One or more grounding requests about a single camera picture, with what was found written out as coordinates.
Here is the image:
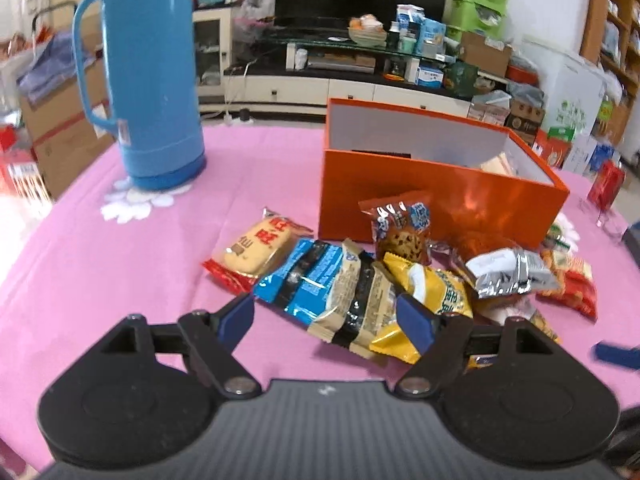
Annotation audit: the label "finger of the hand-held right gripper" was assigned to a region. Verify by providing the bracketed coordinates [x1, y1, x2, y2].
[593, 341, 640, 370]

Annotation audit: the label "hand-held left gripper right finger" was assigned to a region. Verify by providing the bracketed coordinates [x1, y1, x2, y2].
[394, 294, 562, 399]

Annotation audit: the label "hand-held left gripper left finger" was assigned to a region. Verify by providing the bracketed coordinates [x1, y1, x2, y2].
[95, 291, 264, 401]

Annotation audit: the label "yellow snack packet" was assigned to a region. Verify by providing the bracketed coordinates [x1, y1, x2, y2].
[367, 252, 475, 366]

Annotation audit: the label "beige and black snack packet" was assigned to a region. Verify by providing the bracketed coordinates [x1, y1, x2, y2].
[306, 238, 401, 361]

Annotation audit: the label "rice cracker packet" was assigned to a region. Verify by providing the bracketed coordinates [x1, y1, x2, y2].
[201, 206, 315, 295]

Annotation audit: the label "blue and black snack packet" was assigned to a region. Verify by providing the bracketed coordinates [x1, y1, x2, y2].
[252, 238, 346, 331]

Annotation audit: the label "golden snack packet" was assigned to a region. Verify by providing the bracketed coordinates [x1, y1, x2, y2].
[520, 305, 563, 346]

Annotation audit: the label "red snack packet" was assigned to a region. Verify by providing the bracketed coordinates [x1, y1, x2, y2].
[537, 250, 598, 321]

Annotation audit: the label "chocolate chip cookie packet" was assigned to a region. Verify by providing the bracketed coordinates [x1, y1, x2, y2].
[358, 190, 433, 266]

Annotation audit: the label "silver foil snack packet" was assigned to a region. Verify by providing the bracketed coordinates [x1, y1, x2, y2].
[465, 247, 551, 301]

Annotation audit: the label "green snack packet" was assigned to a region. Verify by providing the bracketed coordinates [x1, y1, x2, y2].
[542, 220, 576, 253]

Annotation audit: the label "orange cardboard box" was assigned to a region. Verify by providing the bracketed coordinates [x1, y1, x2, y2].
[317, 97, 571, 251]

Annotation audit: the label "clear bag of pastries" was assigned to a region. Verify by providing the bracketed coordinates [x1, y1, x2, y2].
[477, 152, 518, 178]

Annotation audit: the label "pink flowered tablecloth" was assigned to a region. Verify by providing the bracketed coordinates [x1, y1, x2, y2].
[0, 122, 640, 476]

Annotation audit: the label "eyeglasses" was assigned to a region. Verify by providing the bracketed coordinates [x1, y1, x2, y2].
[577, 197, 626, 238]

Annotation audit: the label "red soda can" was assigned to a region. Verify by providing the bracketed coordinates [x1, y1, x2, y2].
[587, 160, 626, 213]

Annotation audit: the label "blue thermos flask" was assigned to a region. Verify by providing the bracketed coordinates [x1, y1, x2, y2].
[71, 0, 207, 192]

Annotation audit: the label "cardboard box with red tape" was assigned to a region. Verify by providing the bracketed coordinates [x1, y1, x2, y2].
[17, 55, 118, 201]

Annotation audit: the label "white glass-door cabinet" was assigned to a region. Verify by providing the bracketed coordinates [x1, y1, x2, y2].
[192, 7, 236, 106]

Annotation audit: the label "brown cardboard box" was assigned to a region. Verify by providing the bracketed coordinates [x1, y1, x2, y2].
[459, 32, 513, 78]

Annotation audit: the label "bowl of fruit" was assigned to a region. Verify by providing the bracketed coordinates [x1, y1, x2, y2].
[348, 14, 388, 46]

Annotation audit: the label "green plastic drawers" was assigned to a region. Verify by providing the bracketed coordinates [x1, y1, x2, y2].
[450, 0, 513, 41]

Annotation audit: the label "wooden shelf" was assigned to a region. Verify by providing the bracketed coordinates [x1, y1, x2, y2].
[580, 0, 640, 146]

